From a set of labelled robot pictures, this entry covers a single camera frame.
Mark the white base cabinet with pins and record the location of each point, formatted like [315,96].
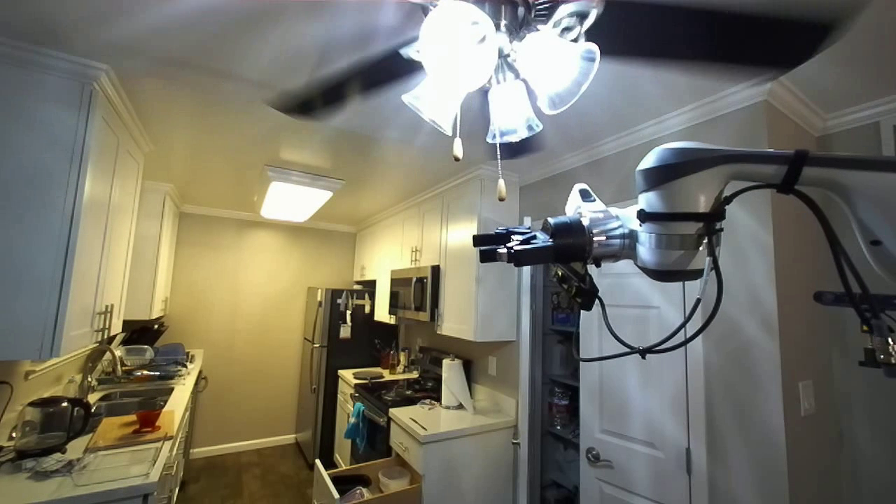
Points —
[455,455]

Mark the black stove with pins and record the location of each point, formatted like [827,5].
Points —
[392,399]

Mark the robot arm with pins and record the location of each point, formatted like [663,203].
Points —
[700,210]

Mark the pantry shelves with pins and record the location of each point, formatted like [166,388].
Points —
[560,392]

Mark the flat ceiling light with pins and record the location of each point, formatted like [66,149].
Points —
[295,199]

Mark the row of white wall cabinets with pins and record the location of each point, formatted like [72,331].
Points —
[77,231]
[476,266]

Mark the red cup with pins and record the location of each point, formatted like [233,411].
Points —
[148,418]

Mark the camera on mount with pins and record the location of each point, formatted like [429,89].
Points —
[875,329]

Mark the sink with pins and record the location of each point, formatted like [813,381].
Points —
[129,400]

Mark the kitchen tap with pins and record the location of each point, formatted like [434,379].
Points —
[105,353]

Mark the light switch plate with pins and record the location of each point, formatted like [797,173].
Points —
[807,398]

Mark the wooden cutting board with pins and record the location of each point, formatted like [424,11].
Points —
[115,430]

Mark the glass baking dish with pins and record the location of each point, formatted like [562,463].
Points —
[115,463]

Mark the black electric kettle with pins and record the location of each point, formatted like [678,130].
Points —
[45,423]

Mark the microwave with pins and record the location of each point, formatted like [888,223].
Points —
[411,294]

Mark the blue towel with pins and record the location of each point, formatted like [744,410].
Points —
[357,427]

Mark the dish rack with dishes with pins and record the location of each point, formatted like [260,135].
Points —
[154,357]

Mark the steel refrigerator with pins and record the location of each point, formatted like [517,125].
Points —
[329,378]

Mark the paper towel roll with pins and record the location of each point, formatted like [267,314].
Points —
[455,381]

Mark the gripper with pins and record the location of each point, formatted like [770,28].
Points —
[568,239]

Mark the ceiling fan with lamp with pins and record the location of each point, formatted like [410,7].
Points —
[483,56]

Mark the open drawer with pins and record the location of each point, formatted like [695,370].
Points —
[364,483]

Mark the wall socket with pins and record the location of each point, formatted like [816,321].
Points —
[492,365]

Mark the white door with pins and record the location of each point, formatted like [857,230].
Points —
[637,406]

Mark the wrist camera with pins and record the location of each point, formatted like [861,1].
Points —
[577,283]

